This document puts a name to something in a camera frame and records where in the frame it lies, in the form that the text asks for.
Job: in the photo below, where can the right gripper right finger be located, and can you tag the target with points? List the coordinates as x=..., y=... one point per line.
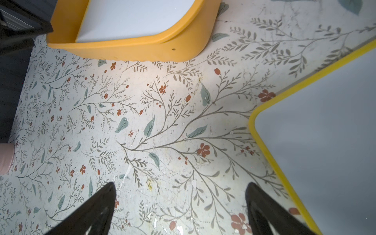
x=263, y=212

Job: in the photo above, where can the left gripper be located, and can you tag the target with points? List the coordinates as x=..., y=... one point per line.
x=20, y=27

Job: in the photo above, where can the whiteboard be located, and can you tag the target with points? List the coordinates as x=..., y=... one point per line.
x=116, y=20
x=319, y=136

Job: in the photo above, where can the pink pen cup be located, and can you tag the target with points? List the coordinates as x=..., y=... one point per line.
x=7, y=152

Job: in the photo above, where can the yellow plastic storage box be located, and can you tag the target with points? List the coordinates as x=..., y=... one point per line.
x=185, y=40

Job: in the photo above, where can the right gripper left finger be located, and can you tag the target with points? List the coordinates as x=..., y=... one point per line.
x=93, y=217

